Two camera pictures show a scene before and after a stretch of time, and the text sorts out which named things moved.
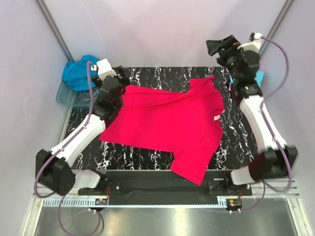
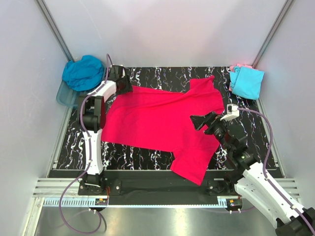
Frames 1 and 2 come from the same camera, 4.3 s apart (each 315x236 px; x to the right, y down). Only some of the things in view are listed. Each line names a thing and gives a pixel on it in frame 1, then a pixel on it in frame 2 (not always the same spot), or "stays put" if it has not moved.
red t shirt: (187, 121) stays put
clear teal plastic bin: (68, 97) stays put
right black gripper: (214, 46) -> (199, 121)
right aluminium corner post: (276, 22) stays put
